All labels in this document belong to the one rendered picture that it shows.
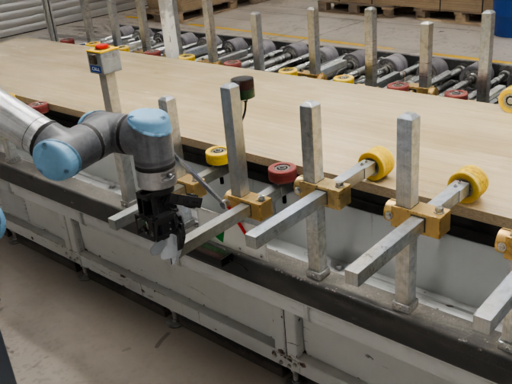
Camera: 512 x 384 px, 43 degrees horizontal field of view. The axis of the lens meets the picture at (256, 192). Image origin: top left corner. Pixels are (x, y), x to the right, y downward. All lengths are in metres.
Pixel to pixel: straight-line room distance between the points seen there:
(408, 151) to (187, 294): 1.45
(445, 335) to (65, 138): 0.91
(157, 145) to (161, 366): 1.34
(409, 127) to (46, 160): 0.74
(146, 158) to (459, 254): 0.80
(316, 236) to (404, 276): 0.25
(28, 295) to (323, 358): 1.53
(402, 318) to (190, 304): 1.22
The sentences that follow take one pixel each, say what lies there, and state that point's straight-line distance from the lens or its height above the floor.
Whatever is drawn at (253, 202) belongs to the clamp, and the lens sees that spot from 1.71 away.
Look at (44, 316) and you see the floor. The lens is 3.04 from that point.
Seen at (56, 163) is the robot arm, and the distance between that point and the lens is 1.38.
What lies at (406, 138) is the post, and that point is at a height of 1.13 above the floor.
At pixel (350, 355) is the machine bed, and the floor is 0.25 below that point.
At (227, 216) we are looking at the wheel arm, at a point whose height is 0.86.
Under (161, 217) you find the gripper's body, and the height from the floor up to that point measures 0.97.
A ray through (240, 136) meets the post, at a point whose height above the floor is 1.04.
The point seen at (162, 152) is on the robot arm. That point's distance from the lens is 1.42.
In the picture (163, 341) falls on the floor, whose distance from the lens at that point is 2.71.
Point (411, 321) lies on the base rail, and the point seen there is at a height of 0.70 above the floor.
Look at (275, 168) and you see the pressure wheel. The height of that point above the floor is 0.90.
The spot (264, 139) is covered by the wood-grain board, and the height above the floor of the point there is 0.90.
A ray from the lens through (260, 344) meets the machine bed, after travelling 2.37.
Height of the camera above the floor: 1.62
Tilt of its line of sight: 25 degrees down
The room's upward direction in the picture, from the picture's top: 5 degrees counter-clockwise
